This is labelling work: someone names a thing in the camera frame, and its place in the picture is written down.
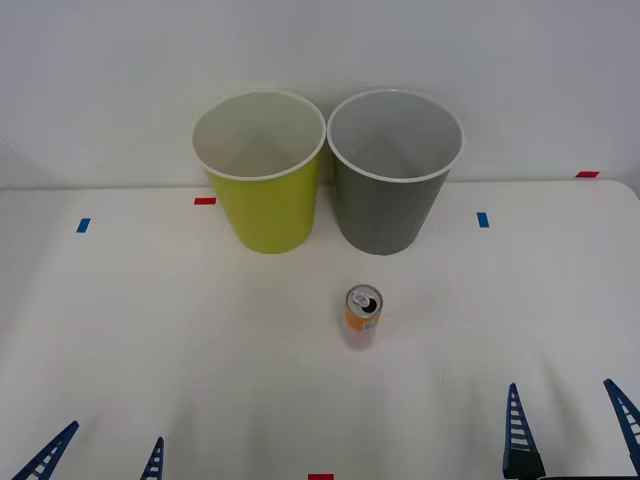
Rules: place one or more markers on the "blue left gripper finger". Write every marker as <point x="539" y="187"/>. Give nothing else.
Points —
<point x="154" y="465"/>
<point x="47" y="452"/>

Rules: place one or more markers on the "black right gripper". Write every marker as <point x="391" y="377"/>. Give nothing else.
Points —
<point x="590" y="478"/>

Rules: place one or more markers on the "orange drink can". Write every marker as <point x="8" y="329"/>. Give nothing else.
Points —
<point x="362" y="325"/>

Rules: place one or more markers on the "yellow-green plastic waste bin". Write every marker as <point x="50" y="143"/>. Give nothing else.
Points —
<point x="270" y="215"/>

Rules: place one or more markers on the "grey plastic waste bin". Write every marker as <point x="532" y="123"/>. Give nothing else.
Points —
<point x="385" y="215"/>

